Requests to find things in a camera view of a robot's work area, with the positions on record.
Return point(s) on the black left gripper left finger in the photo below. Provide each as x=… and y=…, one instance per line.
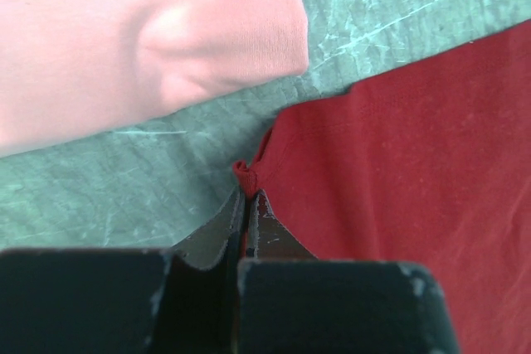
x=176, y=299

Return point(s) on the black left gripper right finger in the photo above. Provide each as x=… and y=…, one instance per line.
x=292, y=302

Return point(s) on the red t shirt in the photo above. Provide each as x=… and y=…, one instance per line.
x=427, y=163

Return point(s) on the folded pink t shirt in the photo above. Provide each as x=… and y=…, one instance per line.
x=73, y=68

